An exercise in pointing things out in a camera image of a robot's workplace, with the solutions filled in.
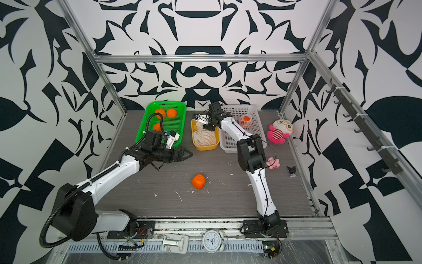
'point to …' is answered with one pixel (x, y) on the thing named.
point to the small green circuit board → (271, 248)
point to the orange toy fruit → (161, 111)
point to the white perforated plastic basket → (229, 144)
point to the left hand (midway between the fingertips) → (185, 152)
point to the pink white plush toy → (280, 130)
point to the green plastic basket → (177, 125)
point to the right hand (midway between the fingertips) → (205, 117)
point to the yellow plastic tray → (194, 127)
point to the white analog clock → (212, 241)
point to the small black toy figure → (292, 171)
